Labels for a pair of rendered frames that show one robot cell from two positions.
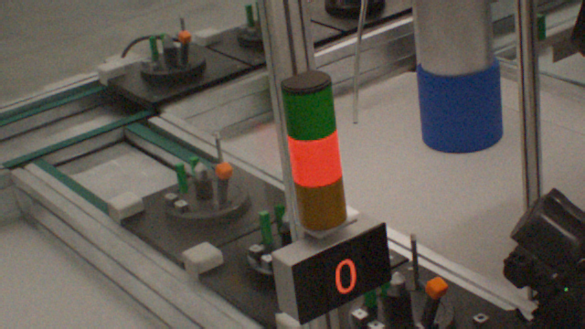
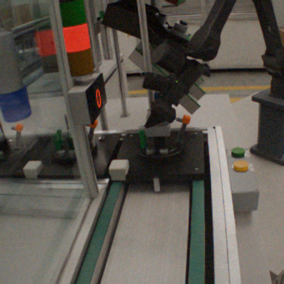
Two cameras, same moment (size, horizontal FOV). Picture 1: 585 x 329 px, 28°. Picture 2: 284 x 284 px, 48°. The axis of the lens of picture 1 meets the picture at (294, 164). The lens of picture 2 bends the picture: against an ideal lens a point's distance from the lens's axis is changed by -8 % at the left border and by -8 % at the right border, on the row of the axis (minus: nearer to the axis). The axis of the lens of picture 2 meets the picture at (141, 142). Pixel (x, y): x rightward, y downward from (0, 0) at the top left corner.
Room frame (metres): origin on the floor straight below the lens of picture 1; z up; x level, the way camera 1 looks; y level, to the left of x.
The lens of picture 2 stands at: (0.55, 0.39, 1.43)
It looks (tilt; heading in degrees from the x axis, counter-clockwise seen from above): 27 degrees down; 313
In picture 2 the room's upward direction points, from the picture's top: 7 degrees counter-clockwise
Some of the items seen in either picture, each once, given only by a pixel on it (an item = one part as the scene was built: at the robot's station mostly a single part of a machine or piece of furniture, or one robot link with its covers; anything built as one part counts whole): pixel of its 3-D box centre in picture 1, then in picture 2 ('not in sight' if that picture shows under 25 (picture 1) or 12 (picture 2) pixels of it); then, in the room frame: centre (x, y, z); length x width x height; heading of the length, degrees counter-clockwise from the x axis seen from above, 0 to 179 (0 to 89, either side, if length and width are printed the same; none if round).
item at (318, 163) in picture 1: (314, 153); (76, 37); (1.08, -0.02, 1.33); 0.05 x 0.05 x 0.05
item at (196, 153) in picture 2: not in sight; (160, 153); (1.08, -0.25, 0.96); 0.24 x 0.24 x 0.02; 32
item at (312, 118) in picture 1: (309, 108); (72, 12); (1.08, -0.02, 1.38); 0.05 x 0.05 x 0.05
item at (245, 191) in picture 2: not in sight; (240, 177); (0.85, -0.29, 0.93); 0.21 x 0.07 x 0.06; 122
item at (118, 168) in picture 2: not in sight; (119, 170); (1.11, -0.11, 0.97); 0.05 x 0.05 x 0.04; 32
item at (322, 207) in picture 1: (320, 197); (80, 61); (1.08, -0.02, 1.28); 0.05 x 0.05 x 0.05
